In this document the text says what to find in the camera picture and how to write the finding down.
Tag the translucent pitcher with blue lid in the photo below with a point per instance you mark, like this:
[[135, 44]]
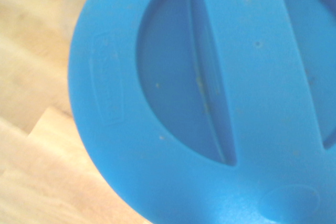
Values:
[[210, 103]]

